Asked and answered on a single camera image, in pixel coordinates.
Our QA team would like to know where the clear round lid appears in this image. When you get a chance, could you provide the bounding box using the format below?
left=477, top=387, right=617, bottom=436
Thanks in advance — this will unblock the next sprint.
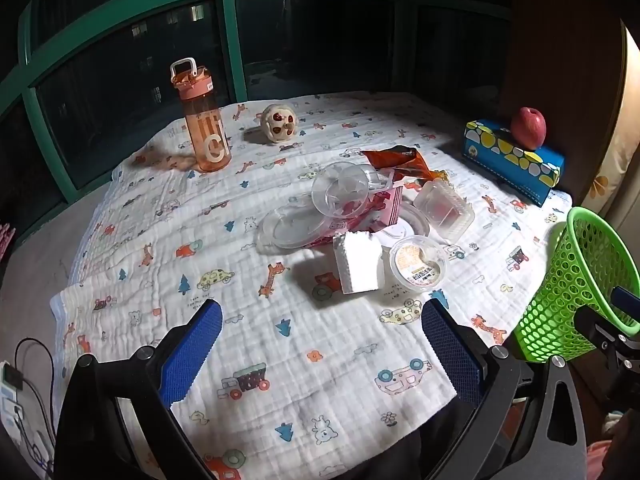
left=257, top=202, right=333, bottom=251

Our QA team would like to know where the clear rectangular plastic container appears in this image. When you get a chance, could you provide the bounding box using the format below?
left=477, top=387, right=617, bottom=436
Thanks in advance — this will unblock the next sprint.
left=412, top=180, right=476, bottom=238

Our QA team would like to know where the brown wooden panel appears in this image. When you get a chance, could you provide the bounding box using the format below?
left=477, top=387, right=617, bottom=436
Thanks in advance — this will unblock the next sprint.
left=500, top=0, right=626, bottom=196

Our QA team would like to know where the round labelled plastic tub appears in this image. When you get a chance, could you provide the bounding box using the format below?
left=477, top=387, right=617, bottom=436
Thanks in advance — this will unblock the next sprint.
left=389, top=236, right=448, bottom=292

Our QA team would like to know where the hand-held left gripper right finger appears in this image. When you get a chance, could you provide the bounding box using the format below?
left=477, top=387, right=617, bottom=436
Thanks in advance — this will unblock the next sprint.
left=422, top=299, right=588, bottom=480

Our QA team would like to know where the black cable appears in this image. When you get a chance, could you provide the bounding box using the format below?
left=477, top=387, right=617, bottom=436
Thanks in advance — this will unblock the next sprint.
left=14, top=337, right=60, bottom=466

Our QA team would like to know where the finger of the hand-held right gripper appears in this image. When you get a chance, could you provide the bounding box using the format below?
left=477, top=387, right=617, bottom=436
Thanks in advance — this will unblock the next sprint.
left=574, top=304, right=640, bottom=361
left=612, top=286, right=640, bottom=323

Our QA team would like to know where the orange snack wrapper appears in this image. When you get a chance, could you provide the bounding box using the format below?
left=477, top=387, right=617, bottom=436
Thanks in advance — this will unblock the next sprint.
left=361, top=145, right=446, bottom=191

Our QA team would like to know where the orange water bottle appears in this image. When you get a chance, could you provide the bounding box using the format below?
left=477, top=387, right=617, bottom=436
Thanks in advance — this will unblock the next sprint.
left=169, top=57, right=232, bottom=173

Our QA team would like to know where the cream toy ball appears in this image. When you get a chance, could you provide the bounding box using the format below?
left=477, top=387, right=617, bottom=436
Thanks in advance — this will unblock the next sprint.
left=260, top=103, right=301, bottom=145

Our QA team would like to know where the white foam block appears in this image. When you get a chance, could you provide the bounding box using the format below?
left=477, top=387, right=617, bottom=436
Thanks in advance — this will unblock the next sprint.
left=332, top=231, right=385, bottom=295

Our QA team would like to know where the blue patterned tissue box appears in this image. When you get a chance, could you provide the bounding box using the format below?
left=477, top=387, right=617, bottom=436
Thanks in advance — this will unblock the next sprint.
left=462, top=119, right=566, bottom=207

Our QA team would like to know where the green window frame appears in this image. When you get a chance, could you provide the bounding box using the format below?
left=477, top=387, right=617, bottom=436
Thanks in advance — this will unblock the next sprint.
left=0, top=0, right=516, bottom=206

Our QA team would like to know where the white power strip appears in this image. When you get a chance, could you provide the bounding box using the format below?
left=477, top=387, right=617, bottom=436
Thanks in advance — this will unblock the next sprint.
left=0, top=360, right=36, bottom=466

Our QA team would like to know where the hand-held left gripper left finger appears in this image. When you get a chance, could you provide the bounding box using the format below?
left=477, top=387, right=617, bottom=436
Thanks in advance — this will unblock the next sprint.
left=52, top=299, right=223, bottom=480

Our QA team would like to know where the red apple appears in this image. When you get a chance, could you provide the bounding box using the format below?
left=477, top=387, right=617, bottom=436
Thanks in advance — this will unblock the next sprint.
left=510, top=106, right=547, bottom=151

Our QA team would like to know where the cream floral curtain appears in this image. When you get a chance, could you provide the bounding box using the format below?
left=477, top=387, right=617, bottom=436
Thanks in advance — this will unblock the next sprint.
left=582, top=20, right=640, bottom=206

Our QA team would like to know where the clear plastic cup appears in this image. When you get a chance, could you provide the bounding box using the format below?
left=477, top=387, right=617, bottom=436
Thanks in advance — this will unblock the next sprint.
left=311, top=161, right=396, bottom=218

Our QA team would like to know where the printed white blanket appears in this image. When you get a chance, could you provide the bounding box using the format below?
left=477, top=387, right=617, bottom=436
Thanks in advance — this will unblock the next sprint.
left=49, top=91, right=573, bottom=480

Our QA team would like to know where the green plastic basket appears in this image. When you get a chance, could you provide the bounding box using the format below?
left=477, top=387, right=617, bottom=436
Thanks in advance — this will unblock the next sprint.
left=512, top=206, right=633, bottom=363

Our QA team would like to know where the pink striped packet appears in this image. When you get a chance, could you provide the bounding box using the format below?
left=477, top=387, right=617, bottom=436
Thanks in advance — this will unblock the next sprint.
left=305, top=185, right=403, bottom=246

